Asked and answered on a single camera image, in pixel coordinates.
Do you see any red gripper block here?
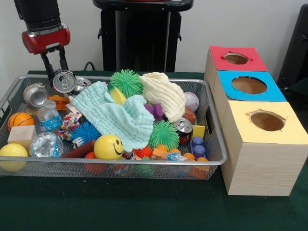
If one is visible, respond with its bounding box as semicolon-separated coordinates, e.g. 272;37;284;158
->
21;23;71;88

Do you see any silver can with pull tab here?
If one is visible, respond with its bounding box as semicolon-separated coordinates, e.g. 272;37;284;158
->
52;69;77;93

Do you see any crushed silver drink can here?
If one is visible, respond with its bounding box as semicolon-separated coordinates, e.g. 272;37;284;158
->
23;83;49;108

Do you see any mint green cloth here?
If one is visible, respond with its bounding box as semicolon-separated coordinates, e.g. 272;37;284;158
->
71;81;155;153

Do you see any cream waffle cloth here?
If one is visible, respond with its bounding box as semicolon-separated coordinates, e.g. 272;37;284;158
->
139;72;186;123

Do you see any shallow clear mesh bin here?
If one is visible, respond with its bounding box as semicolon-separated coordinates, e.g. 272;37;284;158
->
0;74;229;180

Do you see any wooden three-hole box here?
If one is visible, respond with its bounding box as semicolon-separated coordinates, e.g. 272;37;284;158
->
204;45;308;196

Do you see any orange basketball toy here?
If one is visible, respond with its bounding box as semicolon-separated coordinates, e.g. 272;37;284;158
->
7;112;35;132

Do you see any green spiky ball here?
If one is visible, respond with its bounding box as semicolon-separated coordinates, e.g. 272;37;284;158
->
109;69;144;98
148;120;180;151

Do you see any blue spiky ball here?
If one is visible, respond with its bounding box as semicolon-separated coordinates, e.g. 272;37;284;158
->
71;121;102;149

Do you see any smooth yellow ball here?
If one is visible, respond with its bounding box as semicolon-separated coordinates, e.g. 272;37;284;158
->
93;134;124;160

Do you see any yellow tennis ball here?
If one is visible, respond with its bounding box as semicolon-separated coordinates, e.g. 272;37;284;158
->
0;143;29;173

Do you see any white baseball toy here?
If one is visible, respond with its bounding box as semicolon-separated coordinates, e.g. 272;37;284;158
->
184;92;200;112

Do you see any brown football toy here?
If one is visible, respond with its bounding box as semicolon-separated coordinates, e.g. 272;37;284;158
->
182;107;197;125

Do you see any dark green table cloth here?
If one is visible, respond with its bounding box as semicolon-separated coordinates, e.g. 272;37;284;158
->
0;70;308;231

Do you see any black upright stand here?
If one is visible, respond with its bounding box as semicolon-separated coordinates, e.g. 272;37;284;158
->
276;4;308;85

